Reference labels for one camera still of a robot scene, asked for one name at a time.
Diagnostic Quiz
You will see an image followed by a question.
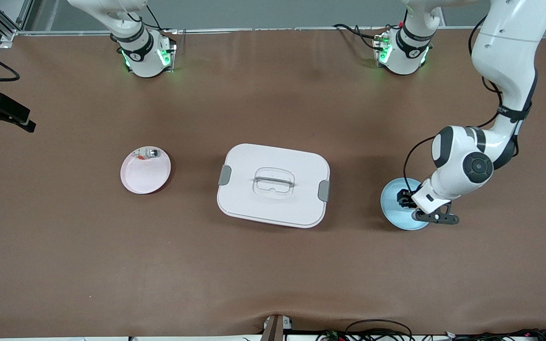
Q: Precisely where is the light blue round plate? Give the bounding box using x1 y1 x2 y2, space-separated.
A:
380 178 432 231

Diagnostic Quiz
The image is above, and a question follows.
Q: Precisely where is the white lidded storage box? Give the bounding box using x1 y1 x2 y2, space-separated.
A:
217 143 331 229

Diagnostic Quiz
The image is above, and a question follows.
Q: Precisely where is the pink round plate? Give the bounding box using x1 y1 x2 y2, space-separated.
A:
120 146 172 195

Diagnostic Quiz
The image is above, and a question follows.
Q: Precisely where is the aluminium frame profile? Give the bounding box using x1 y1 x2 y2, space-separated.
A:
0 0 34 50

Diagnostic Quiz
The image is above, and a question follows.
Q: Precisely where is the black looped cable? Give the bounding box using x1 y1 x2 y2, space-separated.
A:
345 319 414 341

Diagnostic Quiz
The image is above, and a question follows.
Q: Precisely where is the black arm base cable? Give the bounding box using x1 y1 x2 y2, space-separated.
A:
145 4 179 35
333 24 379 50

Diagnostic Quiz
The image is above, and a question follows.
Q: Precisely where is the brown camera mount bracket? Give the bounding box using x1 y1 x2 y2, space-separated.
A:
260 314 293 341

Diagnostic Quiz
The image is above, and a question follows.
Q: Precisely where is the black cable bundle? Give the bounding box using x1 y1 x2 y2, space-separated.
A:
316 328 546 341

